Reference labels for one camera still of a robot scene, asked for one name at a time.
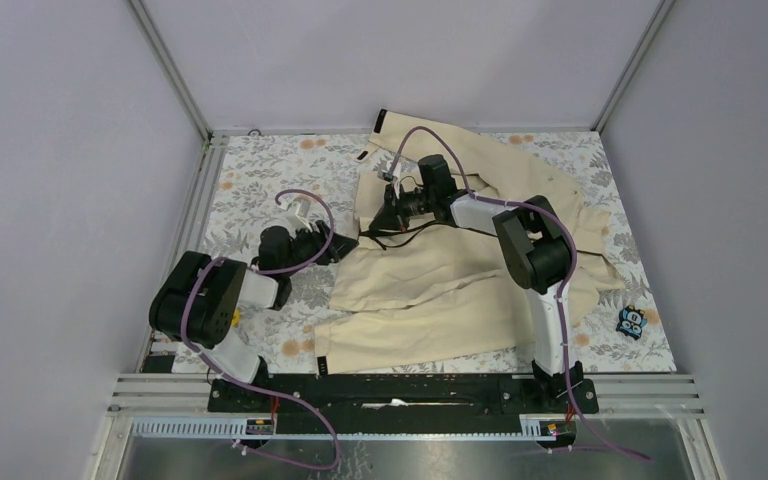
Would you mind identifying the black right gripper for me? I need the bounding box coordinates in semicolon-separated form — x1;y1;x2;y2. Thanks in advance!
369;183;435;233

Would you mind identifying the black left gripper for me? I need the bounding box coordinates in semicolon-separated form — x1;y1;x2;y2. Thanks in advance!
281;219;357;277

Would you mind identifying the beige zip jacket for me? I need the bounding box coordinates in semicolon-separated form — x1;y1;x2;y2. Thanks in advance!
314;112;624;373

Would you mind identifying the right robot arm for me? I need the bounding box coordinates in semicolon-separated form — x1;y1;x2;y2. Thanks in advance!
370;155;583;412

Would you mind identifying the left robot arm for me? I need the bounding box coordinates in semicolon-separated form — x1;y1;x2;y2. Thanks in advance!
148;220;359;411

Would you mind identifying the floral patterned table mat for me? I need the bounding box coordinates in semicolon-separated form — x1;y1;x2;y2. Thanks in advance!
199;132;676;373

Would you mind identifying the small blue black toy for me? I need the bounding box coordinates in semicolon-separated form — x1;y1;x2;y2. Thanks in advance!
616;305;648;341

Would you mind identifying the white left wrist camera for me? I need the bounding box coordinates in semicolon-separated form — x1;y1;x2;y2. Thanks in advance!
279;199;313;232

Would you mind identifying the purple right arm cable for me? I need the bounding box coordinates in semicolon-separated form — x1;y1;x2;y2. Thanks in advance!
383;125;652;464

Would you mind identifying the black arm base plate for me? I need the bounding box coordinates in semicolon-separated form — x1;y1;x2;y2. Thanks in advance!
207;374;572;427

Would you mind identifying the grey slotted cable duct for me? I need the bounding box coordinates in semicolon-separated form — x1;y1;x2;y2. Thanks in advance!
132;415;556;442

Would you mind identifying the aluminium frame left post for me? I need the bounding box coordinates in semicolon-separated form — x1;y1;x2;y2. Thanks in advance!
124;0;212;143

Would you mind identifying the aluminium frame post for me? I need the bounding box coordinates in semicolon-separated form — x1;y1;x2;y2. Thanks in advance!
124;0;212;143
591;0;676;135

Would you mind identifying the aluminium frame right post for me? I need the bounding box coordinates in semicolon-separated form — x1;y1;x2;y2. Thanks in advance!
591;0;676;135

